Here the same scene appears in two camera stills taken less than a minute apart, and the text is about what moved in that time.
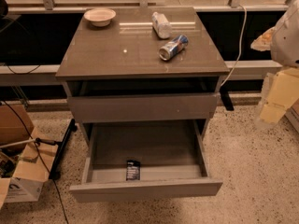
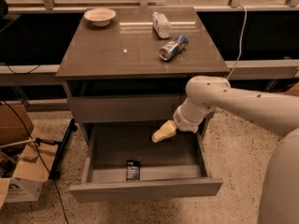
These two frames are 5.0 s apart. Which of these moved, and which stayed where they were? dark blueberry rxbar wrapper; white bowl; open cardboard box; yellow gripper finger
Moved: yellow gripper finger
Stayed: open cardboard box; white bowl; dark blueberry rxbar wrapper
